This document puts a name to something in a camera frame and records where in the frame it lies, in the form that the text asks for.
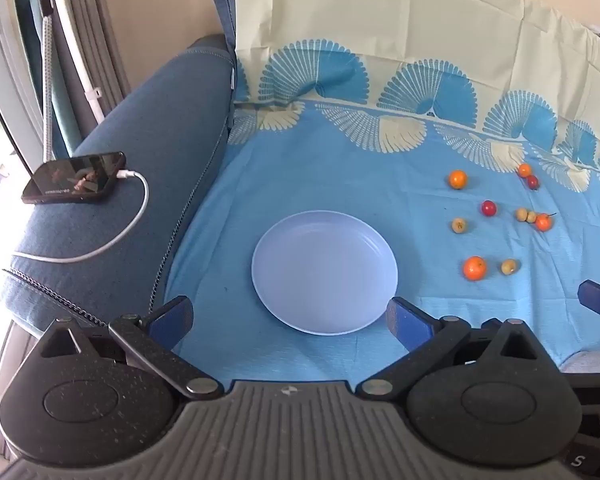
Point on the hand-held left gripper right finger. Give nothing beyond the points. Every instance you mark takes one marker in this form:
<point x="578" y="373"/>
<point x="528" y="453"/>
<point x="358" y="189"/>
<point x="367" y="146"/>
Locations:
<point x="407" y="322"/>

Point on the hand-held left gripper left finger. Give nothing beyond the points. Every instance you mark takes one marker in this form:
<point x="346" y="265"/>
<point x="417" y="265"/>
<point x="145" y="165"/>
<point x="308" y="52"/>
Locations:
<point x="172" y="317"/>

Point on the small mandarin orange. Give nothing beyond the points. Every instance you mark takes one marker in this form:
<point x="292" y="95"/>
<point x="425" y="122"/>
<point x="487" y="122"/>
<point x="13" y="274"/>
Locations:
<point x="457" y="179"/>
<point x="544" y="222"/>
<point x="524" y="170"/>
<point x="475" y="268"/>

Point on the pale blue plate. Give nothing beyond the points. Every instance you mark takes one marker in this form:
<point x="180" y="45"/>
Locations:
<point x="325" y="270"/>

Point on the red cherry tomato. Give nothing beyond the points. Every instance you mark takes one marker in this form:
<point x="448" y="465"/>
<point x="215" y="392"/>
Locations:
<point x="532" y="182"/>
<point x="489" y="208"/>

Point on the blue cream printed sheet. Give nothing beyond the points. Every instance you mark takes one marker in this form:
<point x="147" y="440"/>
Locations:
<point x="380" y="170"/>

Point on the black smartphone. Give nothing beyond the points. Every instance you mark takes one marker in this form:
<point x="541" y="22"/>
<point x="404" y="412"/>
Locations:
<point x="75" y="177"/>

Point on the teal curtain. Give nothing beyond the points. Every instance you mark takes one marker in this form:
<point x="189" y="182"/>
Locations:
<point x="62" y="125"/>

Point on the white steamer pole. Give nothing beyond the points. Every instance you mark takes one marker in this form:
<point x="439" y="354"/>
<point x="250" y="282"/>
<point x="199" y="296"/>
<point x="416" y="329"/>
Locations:
<point x="94" y="94"/>

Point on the grey curtain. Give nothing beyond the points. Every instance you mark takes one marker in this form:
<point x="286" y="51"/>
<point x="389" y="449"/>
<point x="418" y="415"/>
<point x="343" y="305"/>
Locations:
<point x="100" y="20"/>

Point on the white window frame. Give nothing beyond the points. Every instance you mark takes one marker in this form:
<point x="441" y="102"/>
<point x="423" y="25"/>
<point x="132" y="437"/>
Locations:
<point x="0" y="50"/>

